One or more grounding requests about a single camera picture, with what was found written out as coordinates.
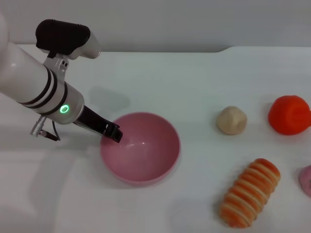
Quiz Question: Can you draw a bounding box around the red orange toy fruit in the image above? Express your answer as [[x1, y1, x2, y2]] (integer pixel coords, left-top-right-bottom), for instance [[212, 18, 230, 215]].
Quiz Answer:
[[268, 95, 311, 135]]

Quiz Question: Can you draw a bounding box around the beige egg yolk pastry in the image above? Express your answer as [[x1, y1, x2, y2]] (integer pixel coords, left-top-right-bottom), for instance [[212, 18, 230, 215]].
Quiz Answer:
[[215, 105, 248, 135]]

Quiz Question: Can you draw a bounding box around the pink toy donut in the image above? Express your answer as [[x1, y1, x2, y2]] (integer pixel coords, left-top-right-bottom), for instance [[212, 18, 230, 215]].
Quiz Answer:
[[298, 165, 311, 197]]

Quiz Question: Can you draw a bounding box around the left wrist camera housing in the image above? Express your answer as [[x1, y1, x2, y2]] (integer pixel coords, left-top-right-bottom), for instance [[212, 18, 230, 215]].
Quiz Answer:
[[35, 19, 102, 82]]

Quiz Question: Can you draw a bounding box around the orange striped toy bread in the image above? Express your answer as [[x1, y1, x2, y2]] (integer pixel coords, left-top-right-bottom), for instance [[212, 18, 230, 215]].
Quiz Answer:
[[218, 158, 281, 229]]

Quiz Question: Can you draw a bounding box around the pink plastic bowl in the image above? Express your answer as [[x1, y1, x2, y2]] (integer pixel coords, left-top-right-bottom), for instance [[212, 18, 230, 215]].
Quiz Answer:
[[100, 111, 182, 187]]

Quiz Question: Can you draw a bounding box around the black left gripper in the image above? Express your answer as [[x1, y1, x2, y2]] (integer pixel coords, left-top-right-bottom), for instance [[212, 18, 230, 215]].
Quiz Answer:
[[72, 105, 123, 144]]

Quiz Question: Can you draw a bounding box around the left wrist cable with connector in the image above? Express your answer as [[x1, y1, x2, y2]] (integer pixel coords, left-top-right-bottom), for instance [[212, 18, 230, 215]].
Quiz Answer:
[[30, 116, 61, 142]]

